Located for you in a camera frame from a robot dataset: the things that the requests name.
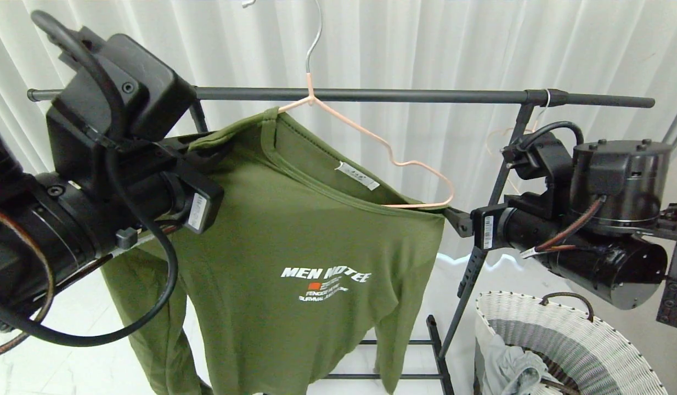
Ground pink clothes hanger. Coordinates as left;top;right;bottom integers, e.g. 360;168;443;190
484;126;537;195
241;0;455;209

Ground pale grey shorts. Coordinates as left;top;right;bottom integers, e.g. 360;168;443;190
481;335;558;395

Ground black clothes rack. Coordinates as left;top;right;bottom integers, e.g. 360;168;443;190
27;87;656;395

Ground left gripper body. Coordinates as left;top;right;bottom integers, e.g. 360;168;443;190
0;156;225;330

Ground green long-sleeved shirt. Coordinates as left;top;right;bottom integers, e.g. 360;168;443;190
100;107;446;395

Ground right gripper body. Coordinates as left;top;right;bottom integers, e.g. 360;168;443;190
470;203;669;311

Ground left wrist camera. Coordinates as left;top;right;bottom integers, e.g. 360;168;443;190
45;25;198;184

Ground white laundry basket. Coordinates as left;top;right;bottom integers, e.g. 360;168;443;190
475;291;668;395

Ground white curtain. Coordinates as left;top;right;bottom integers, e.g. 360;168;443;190
0;0;677;269

